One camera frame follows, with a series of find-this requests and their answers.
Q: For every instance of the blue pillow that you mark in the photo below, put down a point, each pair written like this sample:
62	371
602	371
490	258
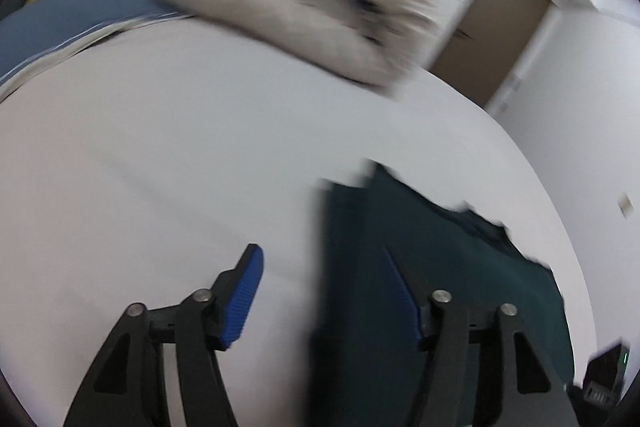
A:
65	22

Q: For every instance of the beige wall socket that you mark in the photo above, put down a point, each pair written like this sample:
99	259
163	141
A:
626	205

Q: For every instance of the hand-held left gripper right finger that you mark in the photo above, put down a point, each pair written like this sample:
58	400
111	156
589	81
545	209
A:
452	357

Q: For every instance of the dark green sweater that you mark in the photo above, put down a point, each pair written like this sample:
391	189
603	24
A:
360	307

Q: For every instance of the bed with white sheet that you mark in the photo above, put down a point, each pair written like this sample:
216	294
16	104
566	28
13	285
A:
175	157

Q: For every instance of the brown wooden door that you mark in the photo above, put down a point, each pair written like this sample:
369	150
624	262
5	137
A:
495	27

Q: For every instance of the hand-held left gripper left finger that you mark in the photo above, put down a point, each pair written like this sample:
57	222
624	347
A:
245	297

